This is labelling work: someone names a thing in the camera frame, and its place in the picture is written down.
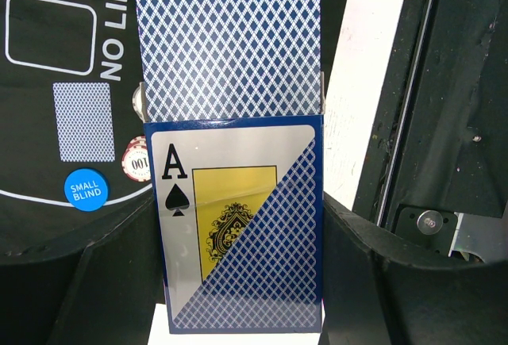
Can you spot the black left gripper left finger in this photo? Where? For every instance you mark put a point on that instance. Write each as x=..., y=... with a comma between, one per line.
x=96, y=285

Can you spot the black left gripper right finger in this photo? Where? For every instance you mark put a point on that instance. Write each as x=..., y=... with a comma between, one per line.
x=381, y=289

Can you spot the blue small blind button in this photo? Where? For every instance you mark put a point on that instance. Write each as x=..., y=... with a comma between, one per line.
x=86, y=189

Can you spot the red chips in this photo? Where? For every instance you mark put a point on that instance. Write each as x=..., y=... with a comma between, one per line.
x=135, y=163

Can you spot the blue backed playing card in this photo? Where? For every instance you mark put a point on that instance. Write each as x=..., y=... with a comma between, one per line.
x=84, y=122

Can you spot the grey chip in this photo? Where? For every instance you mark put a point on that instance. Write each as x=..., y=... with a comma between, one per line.
x=139, y=102

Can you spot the blue playing card deck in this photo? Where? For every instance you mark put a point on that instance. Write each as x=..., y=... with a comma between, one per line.
x=235, y=142

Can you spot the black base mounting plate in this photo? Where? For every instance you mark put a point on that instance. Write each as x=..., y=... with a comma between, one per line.
x=435, y=171

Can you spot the black poker felt mat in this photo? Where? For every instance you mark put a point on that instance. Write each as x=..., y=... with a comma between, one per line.
x=48, y=41

